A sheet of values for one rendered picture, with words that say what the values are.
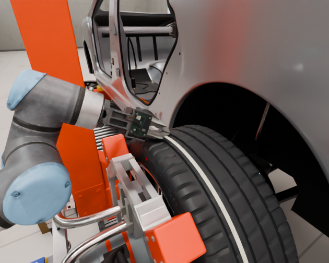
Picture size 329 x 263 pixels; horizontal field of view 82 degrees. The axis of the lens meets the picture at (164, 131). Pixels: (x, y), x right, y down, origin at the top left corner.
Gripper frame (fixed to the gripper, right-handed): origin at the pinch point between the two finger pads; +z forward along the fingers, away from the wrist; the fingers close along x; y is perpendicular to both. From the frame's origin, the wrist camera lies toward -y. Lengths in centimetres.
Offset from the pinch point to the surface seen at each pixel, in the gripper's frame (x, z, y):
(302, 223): -42, 169, -21
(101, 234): -28.3, -12.1, 7.5
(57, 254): -35.5, -20.0, 4.6
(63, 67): 10.2, -30.7, -32.3
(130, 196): -15.8, -9.9, 11.9
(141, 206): -16.1, -8.4, 15.5
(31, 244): -118, -19, -106
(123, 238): -33.1, -3.4, 2.6
